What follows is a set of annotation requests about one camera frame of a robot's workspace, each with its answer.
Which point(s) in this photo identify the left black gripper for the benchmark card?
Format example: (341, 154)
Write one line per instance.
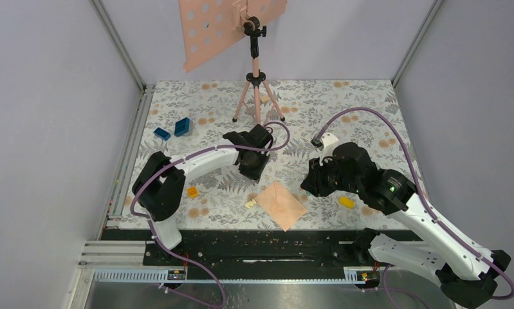
(254, 174)

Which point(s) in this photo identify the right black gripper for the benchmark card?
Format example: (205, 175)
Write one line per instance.
(314, 181)

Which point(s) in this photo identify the tan paper envelope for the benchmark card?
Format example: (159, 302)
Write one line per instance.
(281, 205)

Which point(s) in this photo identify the pink perforated music stand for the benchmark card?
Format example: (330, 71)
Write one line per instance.
(210, 27)

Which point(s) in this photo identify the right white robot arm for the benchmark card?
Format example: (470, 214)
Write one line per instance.
(464, 271)

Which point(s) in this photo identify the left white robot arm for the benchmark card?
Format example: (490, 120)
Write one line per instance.
(160, 185)

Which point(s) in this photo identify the yellow toy brick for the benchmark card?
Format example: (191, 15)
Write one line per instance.
(346, 202)

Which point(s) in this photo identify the cream chess knight piece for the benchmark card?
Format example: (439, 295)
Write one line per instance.
(250, 204)

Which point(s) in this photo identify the orange square toy brick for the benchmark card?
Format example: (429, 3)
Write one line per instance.
(192, 192)

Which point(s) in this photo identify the large blue toy brick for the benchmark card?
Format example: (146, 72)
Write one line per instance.
(183, 127)

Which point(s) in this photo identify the floral patterned table mat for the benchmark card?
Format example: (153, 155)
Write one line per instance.
(362, 111)

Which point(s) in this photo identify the small blue toy brick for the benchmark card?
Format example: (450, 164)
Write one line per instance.
(162, 134)

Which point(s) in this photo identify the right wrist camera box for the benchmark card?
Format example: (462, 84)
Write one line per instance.
(326, 144)

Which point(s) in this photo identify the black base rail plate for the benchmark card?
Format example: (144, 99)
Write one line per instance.
(274, 254)

